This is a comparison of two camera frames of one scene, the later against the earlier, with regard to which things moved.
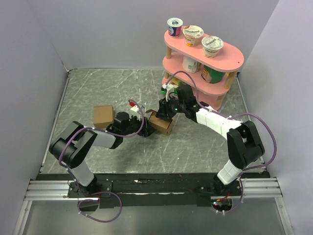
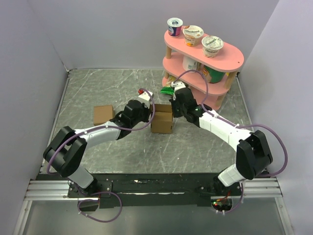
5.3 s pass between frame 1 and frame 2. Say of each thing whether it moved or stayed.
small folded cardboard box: stayed
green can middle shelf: stayed
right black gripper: moved
